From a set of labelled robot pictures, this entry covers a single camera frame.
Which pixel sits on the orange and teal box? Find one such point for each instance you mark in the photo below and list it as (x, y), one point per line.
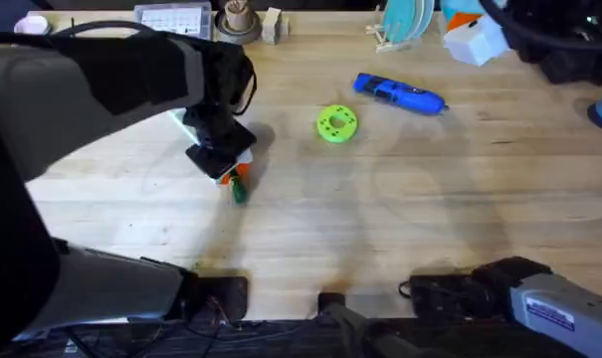
(460, 15)

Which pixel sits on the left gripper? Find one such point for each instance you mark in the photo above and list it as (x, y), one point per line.
(226, 74)

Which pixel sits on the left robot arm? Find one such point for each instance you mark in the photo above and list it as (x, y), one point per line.
(81, 99)

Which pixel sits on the black rail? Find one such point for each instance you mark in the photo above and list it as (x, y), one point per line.
(260, 340)

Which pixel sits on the green disc with holes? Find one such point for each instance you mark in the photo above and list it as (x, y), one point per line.
(337, 124)

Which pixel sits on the grey tape roll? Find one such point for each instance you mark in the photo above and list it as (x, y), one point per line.
(238, 36)

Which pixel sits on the pale wooden block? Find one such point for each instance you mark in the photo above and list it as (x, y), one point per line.
(272, 26)

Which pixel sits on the clear plastic parts box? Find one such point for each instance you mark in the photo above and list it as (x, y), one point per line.
(173, 20)

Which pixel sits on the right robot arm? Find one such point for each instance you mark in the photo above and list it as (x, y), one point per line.
(554, 304)

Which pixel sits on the green vegetable toy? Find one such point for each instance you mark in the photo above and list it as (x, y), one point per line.
(239, 191)

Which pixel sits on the brown paper cup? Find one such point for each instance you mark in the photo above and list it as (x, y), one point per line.
(238, 15)

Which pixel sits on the white box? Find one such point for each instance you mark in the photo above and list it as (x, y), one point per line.
(475, 42)

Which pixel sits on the teal plate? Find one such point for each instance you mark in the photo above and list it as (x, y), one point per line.
(400, 17)

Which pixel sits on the wooden peg rack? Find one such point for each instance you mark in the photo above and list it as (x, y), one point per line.
(387, 45)

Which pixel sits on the pale blue plate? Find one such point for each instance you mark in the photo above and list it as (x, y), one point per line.
(426, 15)

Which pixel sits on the blue electric screwdriver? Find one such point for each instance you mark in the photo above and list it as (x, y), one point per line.
(400, 94)

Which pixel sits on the pale lilac object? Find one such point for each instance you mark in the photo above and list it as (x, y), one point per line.
(32, 25)

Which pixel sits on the dark grey angled bar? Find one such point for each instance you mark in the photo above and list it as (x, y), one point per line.
(352, 320)

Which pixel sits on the black equipment heap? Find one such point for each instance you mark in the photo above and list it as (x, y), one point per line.
(569, 45)

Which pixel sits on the black upright wrist plate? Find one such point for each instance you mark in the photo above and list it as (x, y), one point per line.
(216, 160)

